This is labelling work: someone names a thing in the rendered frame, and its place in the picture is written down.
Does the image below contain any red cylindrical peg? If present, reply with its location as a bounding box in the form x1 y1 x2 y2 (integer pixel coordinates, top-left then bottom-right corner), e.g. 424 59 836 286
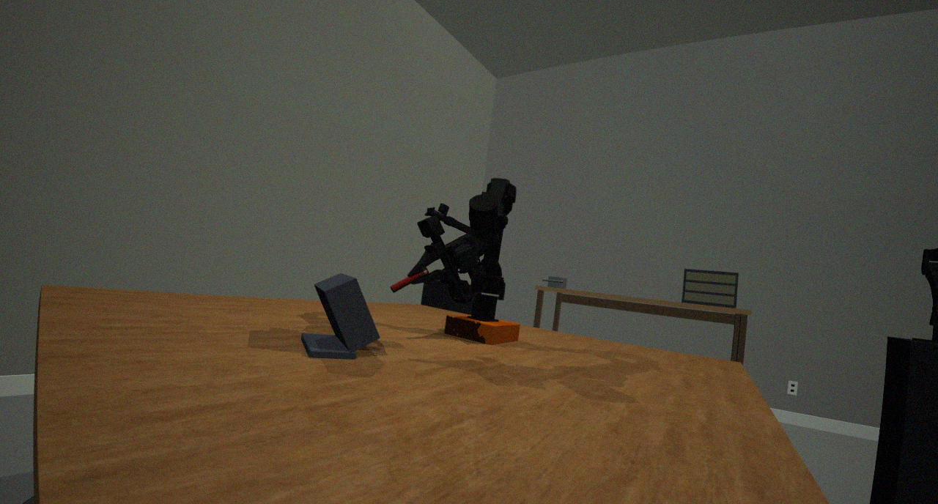
390 268 429 292

